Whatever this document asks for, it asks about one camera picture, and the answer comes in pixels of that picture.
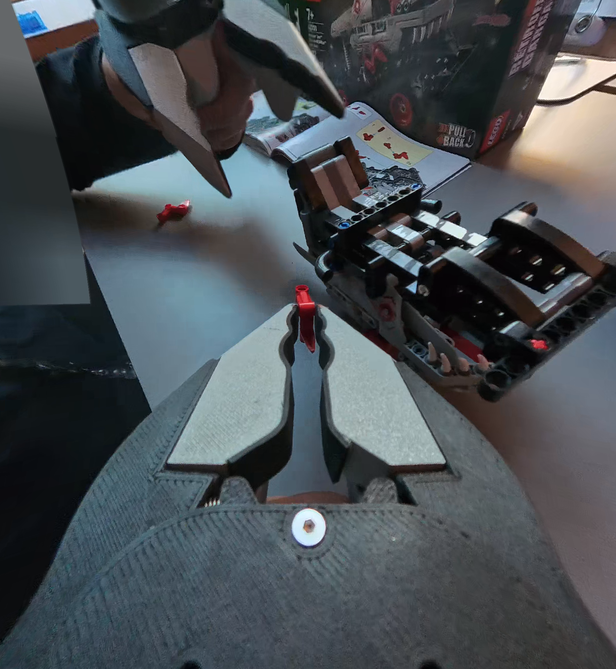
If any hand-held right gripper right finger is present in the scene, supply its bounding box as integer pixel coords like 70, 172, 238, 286
315, 307, 448, 497

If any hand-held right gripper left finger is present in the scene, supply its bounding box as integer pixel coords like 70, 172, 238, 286
166, 303, 297, 492

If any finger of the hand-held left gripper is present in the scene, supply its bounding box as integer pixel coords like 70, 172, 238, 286
219, 0, 346, 122
129, 44, 234, 199

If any red lego claw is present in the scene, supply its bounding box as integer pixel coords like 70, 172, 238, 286
296, 293, 318, 354

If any grey dinosaur lego model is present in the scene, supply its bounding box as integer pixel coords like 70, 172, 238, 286
287, 136, 616, 403

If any person's left forearm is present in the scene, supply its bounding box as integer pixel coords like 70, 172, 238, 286
35, 37, 179, 191

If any lego instruction booklet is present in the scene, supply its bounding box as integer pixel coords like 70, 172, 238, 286
242, 94, 472, 195

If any black lego set box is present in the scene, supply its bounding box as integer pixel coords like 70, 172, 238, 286
282, 0, 581, 160

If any person's left hand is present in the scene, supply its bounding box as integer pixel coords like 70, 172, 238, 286
174, 23, 266, 162

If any black badge reel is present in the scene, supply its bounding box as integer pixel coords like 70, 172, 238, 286
73, 366, 137, 379

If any person's dark navy clothing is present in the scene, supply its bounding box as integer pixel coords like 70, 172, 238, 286
0, 303, 152, 654

